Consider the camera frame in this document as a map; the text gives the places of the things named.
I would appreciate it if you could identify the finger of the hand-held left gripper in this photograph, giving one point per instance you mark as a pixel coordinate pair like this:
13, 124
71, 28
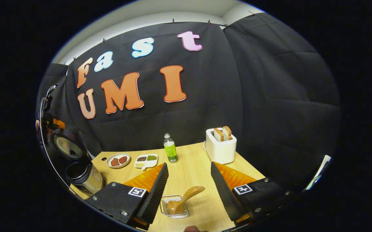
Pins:
58, 124

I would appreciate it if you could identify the round white plate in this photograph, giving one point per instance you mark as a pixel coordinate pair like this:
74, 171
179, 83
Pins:
109, 162

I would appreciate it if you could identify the red meat piece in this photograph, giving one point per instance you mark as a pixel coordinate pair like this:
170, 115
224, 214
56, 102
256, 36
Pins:
123, 159
115, 162

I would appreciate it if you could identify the white board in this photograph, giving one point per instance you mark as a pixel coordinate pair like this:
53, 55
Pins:
323, 164

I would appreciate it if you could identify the green label drink bottle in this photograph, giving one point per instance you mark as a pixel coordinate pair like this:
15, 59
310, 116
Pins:
171, 151

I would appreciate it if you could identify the silver black rice cooker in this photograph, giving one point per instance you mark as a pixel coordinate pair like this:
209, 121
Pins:
90, 180

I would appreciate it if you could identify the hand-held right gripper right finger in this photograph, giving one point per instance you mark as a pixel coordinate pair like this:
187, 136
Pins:
224, 193

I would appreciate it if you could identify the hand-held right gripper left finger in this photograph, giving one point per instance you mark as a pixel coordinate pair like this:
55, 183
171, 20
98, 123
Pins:
155, 196

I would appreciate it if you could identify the wooden spoon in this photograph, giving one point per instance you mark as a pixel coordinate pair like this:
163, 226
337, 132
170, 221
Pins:
189, 195

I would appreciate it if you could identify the white divided dish with beans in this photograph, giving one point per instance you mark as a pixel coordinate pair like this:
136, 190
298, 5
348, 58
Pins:
147, 164

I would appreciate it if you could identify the white toaster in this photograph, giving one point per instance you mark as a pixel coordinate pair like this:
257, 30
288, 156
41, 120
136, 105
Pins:
221, 151

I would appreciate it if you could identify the toasted bread slice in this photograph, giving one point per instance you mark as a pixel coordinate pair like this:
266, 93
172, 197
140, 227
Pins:
227, 132
218, 134

